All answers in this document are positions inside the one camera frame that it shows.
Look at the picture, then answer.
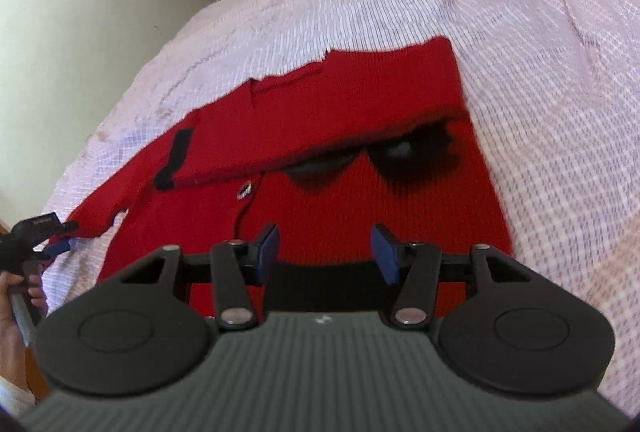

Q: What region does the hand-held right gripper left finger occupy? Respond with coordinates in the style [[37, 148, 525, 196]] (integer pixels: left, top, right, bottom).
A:
[[98, 224, 280, 332]]

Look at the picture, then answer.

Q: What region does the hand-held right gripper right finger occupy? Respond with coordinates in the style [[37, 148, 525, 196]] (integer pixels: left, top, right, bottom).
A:
[[370, 224, 546, 331]]

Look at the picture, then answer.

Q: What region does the red knit sweater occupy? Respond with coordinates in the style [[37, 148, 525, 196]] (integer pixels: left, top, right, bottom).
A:
[[65, 38, 516, 319]]

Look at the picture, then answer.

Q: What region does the person's left hand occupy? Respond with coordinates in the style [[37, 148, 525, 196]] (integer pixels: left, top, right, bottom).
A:
[[0, 271, 50, 380]]

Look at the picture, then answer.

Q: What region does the pink checked bed blanket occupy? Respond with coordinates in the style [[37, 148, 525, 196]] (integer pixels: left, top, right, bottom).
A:
[[37, 0, 640, 418]]

